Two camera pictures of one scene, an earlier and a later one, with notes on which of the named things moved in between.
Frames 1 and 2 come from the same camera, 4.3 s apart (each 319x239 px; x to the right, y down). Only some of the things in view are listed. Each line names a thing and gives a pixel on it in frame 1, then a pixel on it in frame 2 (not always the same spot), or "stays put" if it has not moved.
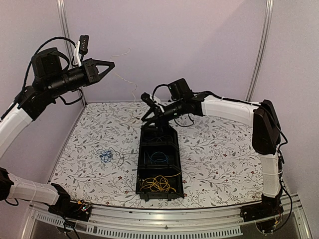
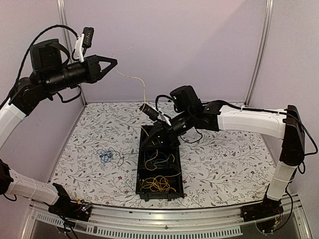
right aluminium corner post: [267, 30] stays put
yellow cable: [157, 183] stays put
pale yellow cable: [127, 53] → [145, 164]
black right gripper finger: [151, 109] → [152, 134]
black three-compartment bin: [159, 173] stays put
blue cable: [106, 156] stays put
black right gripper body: [178, 105] → [171, 136]
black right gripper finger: [152, 124] → [150, 144]
